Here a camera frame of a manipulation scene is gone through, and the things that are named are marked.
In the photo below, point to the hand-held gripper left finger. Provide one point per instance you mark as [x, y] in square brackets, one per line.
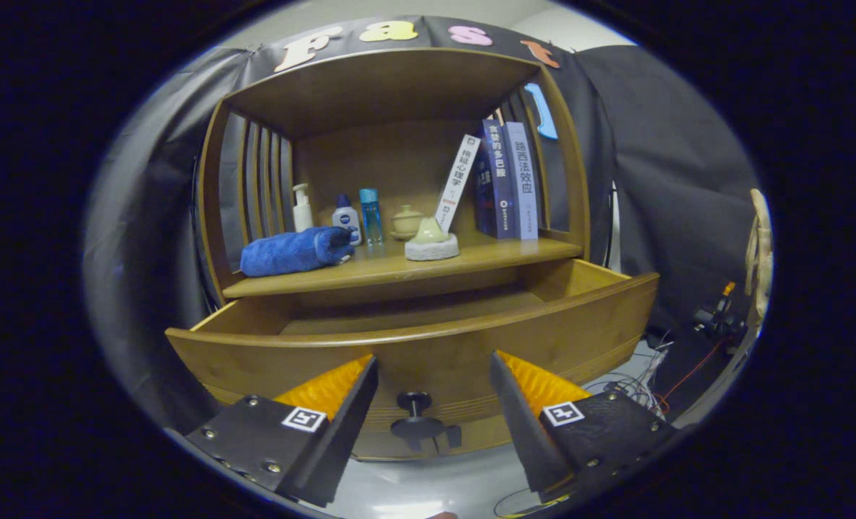
[345, 440]

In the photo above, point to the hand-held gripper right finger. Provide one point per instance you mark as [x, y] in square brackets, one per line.
[525, 440]

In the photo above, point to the black drawer knob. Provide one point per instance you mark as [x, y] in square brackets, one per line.
[417, 425]

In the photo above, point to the wooden drawer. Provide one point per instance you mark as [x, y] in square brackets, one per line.
[442, 353]

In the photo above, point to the pale green white round brush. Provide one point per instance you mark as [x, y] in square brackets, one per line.
[431, 245]

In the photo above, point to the wooden cabinet door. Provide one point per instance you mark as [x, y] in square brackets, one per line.
[377, 447]
[485, 436]

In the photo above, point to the wooden countertop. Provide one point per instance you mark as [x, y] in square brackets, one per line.
[485, 256]

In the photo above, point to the wooden cabinet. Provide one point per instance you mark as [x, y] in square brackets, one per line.
[384, 86]

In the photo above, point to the blue rolled towel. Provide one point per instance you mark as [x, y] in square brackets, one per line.
[290, 251]

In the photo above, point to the white bottle with blue cap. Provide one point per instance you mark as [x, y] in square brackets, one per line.
[345, 216]

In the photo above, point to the clear blue bottle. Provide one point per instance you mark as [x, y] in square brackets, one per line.
[371, 216]

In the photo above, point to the black device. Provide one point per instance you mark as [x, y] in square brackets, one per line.
[716, 317]

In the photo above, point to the white pump bottle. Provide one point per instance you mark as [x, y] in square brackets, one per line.
[303, 216]

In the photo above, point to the beige lidded teacup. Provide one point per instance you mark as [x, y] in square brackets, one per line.
[406, 220]

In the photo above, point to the pale grey book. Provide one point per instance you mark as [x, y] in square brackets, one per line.
[521, 180]

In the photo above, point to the dark blue book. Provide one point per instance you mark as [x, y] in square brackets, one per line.
[496, 180]

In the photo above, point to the white book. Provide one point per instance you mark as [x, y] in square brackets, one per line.
[460, 180]

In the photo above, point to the beige hanging object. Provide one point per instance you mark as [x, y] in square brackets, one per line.
[759, 245]

